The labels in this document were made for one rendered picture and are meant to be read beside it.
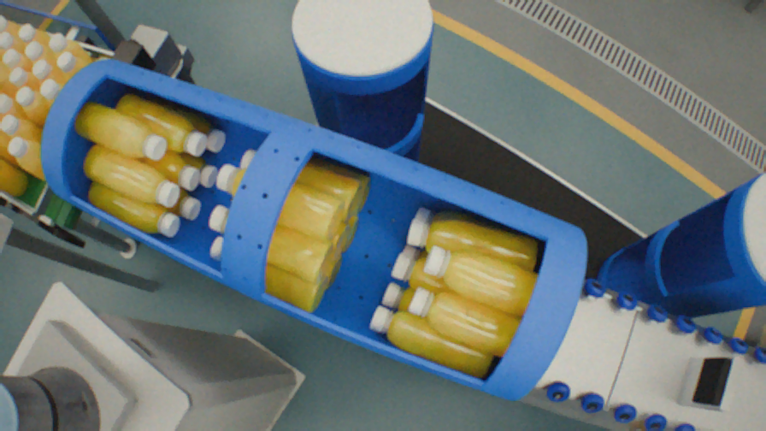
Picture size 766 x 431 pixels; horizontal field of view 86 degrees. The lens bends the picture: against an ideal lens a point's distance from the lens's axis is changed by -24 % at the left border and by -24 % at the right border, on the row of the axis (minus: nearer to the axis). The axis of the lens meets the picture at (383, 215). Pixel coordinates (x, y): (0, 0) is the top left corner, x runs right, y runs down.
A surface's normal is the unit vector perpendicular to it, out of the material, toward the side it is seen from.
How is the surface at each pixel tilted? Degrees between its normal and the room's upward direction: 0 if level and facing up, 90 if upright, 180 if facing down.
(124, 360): 0
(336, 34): 0
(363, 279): 15
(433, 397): 0
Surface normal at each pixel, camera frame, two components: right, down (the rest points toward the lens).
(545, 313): -0.08, -0.11
